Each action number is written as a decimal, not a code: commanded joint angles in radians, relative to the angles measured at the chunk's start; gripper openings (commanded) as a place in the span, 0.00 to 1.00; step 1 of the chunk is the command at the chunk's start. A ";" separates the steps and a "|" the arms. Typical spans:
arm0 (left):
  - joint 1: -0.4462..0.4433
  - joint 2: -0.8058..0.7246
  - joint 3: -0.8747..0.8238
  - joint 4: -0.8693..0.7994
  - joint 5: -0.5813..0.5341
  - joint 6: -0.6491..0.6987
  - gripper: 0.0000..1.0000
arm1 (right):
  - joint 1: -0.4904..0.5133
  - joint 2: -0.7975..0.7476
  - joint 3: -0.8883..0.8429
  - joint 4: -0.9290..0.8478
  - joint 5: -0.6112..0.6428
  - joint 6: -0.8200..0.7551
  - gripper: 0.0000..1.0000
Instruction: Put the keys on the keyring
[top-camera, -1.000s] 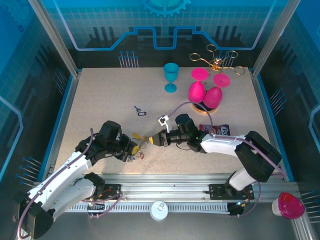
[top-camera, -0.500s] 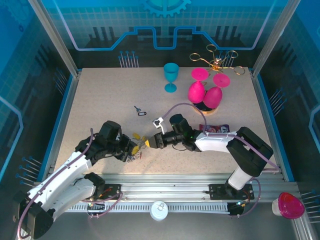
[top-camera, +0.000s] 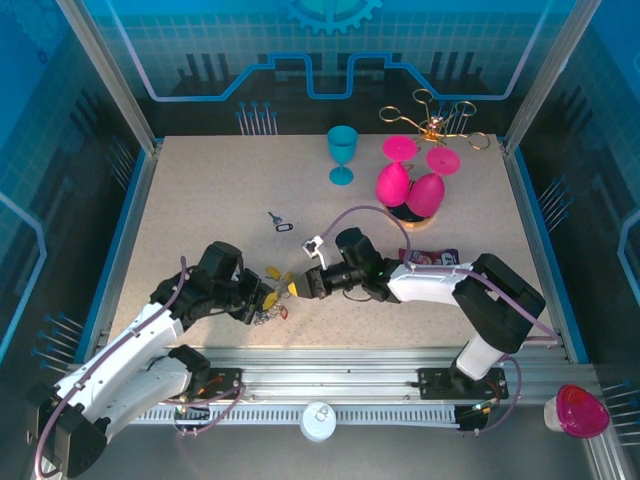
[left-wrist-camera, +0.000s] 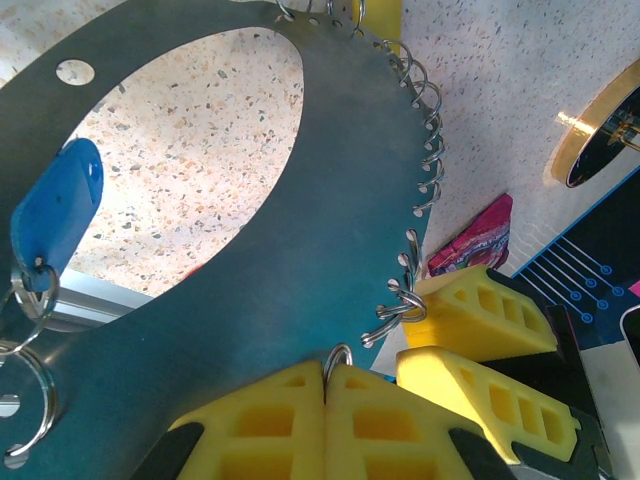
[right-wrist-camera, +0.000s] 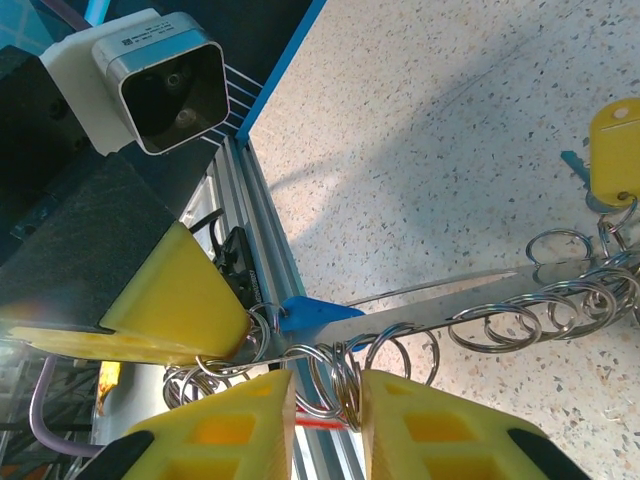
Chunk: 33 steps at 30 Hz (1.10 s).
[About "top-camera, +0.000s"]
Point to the pink plastic goblet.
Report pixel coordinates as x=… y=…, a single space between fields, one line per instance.
x=427 y=195
x=392 y=185

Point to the white cup with pink lid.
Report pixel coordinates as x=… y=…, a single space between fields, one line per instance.
x=580 y=410

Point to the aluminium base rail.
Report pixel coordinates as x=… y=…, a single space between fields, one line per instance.
x=325 y=370

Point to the white tin can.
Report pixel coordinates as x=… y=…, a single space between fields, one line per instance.
x=317 y=422

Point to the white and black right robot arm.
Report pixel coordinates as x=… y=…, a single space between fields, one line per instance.
x=430 y=287

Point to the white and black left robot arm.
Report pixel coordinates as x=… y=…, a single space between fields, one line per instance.
x=150 y=380

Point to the aluminium frame post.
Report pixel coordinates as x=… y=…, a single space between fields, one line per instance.
x=115 y=80
x=547 y=75

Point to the small key with black tag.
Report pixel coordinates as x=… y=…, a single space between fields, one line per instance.
x=272 y=216

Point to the aluminium side rail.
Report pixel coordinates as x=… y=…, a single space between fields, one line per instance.
x=535 y=240
x=129 y=240

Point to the teal plastic goblet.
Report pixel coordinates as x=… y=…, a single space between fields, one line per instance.
x=342 y=145

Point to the purple snack packet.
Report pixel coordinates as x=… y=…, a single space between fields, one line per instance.
x=435 y=257

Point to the silver keyring with keys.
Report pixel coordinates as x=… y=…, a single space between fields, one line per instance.
x=267 y=316

